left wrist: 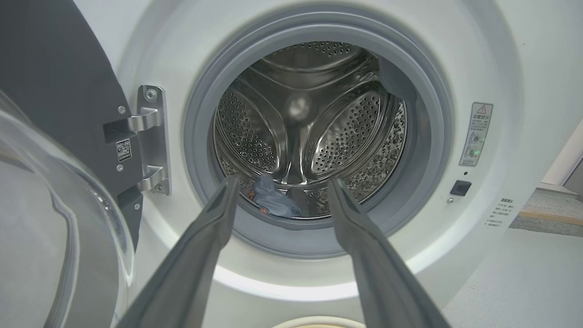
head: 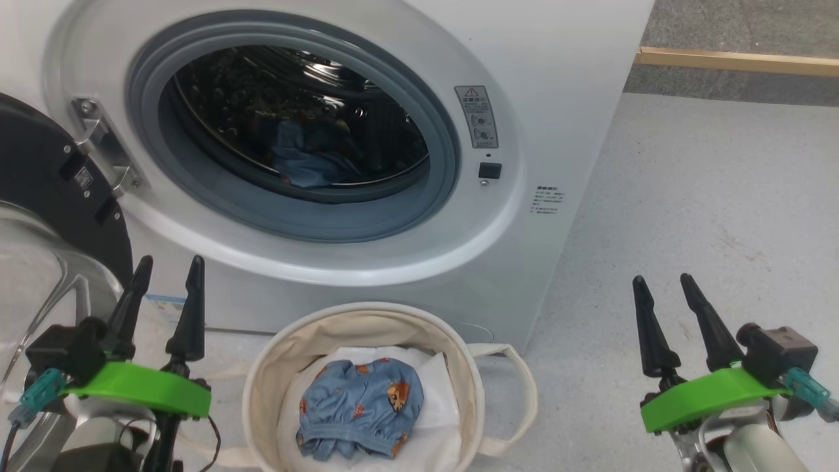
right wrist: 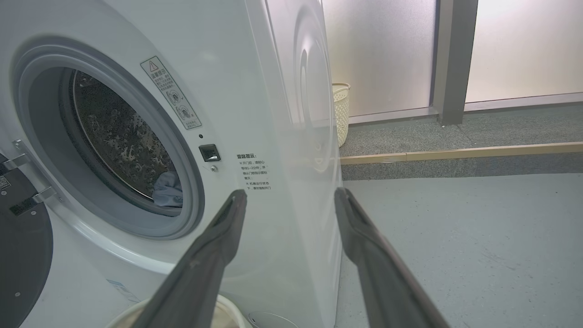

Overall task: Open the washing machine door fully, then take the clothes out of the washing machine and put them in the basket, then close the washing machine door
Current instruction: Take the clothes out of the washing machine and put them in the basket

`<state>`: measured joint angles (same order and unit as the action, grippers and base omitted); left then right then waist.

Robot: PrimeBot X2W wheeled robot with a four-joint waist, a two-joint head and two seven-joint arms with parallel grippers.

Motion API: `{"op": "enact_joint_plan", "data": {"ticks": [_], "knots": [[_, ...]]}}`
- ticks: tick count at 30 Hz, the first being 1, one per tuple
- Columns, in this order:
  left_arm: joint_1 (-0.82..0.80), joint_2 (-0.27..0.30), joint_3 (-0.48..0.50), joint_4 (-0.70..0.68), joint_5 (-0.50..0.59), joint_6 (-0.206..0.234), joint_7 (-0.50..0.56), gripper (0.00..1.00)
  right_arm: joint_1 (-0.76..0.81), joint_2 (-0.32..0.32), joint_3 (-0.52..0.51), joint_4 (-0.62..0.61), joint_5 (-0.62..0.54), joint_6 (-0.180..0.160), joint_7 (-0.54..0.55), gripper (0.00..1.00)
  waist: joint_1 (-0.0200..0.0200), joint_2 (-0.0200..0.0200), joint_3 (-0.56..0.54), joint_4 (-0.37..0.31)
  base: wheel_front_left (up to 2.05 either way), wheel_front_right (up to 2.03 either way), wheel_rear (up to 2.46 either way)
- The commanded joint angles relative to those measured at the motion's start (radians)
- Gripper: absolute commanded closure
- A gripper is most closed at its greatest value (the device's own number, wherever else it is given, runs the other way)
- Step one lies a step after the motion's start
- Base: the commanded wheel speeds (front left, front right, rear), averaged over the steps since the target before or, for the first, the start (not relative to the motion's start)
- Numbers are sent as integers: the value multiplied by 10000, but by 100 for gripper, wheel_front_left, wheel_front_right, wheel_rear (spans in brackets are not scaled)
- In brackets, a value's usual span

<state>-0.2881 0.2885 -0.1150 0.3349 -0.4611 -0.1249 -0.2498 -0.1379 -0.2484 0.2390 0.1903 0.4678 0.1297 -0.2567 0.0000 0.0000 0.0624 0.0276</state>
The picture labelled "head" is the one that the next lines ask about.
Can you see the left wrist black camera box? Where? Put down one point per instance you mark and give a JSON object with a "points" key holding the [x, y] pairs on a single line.
{"points": [[62, 351]]}

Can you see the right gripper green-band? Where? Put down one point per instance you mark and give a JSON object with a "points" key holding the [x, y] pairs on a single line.
{"points": [[708, 393]]}

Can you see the blue energy label sticker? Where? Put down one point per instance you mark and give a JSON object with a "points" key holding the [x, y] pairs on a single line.
{"points": [[165, 308]]}

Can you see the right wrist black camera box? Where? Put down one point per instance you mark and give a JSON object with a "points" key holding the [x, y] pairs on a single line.
{"points": [[780, 351]]}

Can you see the white front-load washing machine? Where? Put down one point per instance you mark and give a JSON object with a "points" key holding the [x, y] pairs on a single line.
{"points": [[557, 131]]}

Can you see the black round washer door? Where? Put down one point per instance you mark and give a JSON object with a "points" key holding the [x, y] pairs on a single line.
{"points": [[39, 183]]}

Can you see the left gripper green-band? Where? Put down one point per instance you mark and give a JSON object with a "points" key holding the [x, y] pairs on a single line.
{"points": [[144, 390]]}

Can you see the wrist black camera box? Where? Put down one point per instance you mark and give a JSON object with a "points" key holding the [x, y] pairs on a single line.
{"points": [[780, 351], [62, 351]]}

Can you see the white pillow liner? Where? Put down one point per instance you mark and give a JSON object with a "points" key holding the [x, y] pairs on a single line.
{"points": [[439, 419]]}

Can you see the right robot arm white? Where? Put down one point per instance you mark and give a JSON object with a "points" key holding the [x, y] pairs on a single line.
{"points": [[754, 452]]}

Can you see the black door latch socket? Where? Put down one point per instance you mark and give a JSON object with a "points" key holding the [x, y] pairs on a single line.
{"points": [[489, 171]]}

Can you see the metal door hinge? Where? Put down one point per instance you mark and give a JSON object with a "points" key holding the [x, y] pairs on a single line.
{"points": [[105, 144]]}

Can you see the grey warning sticker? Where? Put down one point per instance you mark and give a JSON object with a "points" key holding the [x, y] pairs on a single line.
{"points": [[476, 117]]}

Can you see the cream canvas laundry basket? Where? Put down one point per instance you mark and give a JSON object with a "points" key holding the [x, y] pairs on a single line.
{"points": [[262, 393]]}

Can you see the small printed text label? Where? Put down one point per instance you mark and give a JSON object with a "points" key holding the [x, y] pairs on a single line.
{"points": [[547, 200]]}

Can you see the stainless steel washer drum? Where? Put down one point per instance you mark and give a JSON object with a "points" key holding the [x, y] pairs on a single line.
{"points": [[223, 98]]}

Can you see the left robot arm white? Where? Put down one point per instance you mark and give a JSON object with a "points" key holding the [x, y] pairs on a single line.
{"points": [[98, 432]]}

